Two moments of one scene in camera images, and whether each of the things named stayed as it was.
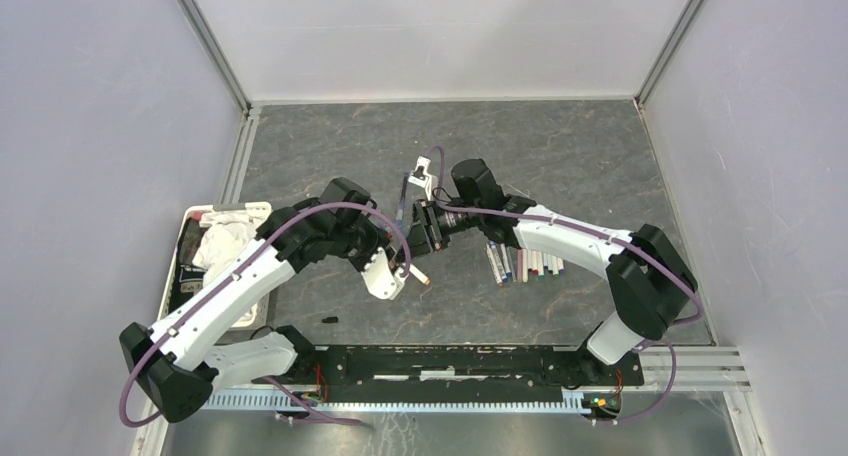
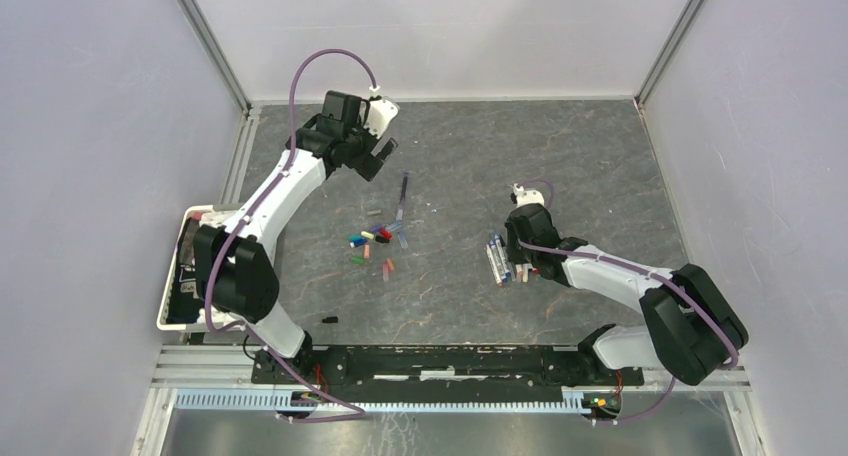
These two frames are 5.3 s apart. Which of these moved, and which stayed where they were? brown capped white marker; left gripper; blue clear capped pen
Moved: left gripper
Stayed: blue clear capped pen; brown capped white marker
